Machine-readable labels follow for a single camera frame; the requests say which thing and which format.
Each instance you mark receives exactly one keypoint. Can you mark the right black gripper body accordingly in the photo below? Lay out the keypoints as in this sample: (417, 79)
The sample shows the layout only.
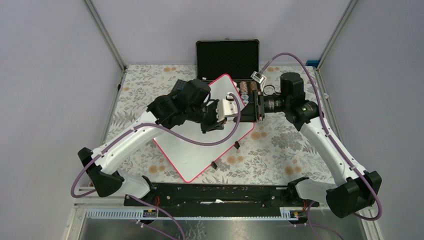
(258, 104)

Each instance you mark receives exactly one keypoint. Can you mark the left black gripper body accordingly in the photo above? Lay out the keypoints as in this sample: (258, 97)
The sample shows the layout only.
(208, 116)

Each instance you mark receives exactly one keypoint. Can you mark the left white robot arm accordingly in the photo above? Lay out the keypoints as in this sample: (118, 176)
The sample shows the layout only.
(190, 103)

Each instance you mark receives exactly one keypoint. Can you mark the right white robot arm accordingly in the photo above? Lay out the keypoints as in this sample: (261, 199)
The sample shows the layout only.
(354, 188)

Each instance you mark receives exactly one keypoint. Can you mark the black whiteboard clip lower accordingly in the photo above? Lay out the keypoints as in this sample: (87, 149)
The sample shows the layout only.
(214, 165)

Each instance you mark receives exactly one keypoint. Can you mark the dark grey lego baseplate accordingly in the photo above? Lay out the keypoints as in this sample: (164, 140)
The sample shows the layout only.
(178, 87)

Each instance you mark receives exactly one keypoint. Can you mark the black poker chip case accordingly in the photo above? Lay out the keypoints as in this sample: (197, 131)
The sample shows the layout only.
(237, 58)

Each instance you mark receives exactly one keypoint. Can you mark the blue box in corner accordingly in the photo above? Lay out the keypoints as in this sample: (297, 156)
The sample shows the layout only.
(312, 63)

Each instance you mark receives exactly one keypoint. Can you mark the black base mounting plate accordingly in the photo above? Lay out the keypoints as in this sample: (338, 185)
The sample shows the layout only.
(200, 198)

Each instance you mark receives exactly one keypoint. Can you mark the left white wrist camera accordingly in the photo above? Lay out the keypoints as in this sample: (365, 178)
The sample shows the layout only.
(227, 107)

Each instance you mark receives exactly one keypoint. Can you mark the white slotted cable duct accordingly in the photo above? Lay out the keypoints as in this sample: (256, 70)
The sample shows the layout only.
(278, 214)

